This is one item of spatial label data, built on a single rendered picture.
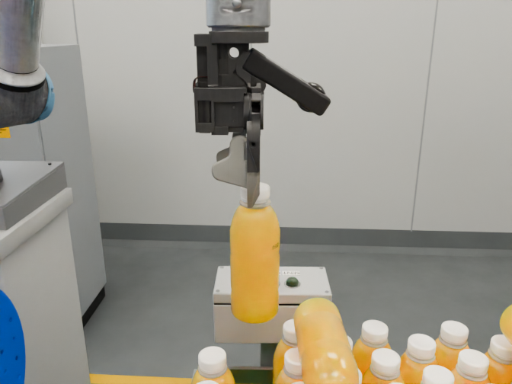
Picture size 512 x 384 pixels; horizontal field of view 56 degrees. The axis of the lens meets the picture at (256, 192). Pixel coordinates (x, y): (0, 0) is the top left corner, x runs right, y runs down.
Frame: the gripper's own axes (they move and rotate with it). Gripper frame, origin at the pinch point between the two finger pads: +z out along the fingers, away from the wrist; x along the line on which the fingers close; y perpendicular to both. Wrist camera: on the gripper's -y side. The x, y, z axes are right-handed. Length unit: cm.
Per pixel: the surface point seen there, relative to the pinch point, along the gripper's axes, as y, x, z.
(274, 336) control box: -3.1, -10.6, 30.0
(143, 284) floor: 73, -204, 133
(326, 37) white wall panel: -41, -262, -14
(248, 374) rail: 1.4, -6.6, 34.8
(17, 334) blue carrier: 34.4, 1.2, 21.6
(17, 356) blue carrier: 34.5, 2.2, 24.6
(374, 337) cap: -17.7, -1.3, 23.3
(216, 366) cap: 5.3, 5.6, 23.3
